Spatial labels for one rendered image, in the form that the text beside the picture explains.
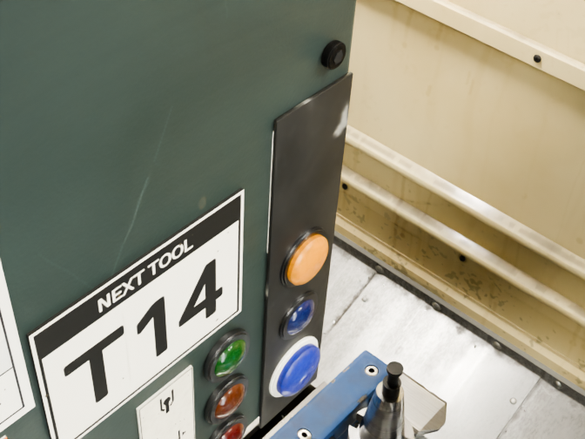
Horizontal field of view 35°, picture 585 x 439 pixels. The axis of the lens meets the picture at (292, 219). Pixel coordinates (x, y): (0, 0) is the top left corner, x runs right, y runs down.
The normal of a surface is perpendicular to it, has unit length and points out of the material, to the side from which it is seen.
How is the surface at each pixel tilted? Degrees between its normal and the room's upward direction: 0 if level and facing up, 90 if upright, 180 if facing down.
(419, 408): 0
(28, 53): 90
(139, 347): 90
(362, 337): 24
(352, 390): 0
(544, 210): 90
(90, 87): 90
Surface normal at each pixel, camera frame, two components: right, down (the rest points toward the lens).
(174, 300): 0.75, 0.49
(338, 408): 0.05, -0.72
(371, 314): -0.22, -0.46
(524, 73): -0.66, 0.50
